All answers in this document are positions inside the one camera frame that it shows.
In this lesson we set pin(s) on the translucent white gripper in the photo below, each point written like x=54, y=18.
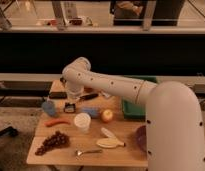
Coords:
x=73, y=97

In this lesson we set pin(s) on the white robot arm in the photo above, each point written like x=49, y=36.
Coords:
x=174, y=122

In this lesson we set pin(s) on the black eraser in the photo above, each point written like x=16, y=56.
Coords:
x=57, y=95

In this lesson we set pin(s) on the white plastic cup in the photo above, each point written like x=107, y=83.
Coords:
x=82, y=121

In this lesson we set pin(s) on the blue plastic cup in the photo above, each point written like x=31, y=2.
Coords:
x=49, y=108

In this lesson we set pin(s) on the red bowl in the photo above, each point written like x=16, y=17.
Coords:
x=88, y=89

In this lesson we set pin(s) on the blue sponge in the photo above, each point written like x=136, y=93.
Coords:
x=92, y=111

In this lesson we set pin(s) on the orange carrot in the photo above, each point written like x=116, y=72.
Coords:
x=55, y=122

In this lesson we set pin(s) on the grey cloth piece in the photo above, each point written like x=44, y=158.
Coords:
x=106, y=96

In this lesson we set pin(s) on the red yellow apple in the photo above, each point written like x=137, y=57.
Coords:
x=107, y=116

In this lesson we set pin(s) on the purple grape bunch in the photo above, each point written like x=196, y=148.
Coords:
x=56, y=140

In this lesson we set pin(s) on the metal fork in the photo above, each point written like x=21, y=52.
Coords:
x=79, y=152

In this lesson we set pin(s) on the beige wooden spatula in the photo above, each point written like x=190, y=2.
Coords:
x=110, y=140

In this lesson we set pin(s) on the green plastic tray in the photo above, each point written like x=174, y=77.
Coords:
x=130, y=110

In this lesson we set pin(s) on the purple bowl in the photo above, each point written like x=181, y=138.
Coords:
x=141, y=140

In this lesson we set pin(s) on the seated person in background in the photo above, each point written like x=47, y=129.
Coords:
x=127, y=12

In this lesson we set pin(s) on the black handled knife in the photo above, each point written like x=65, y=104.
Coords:
x=88, y=97

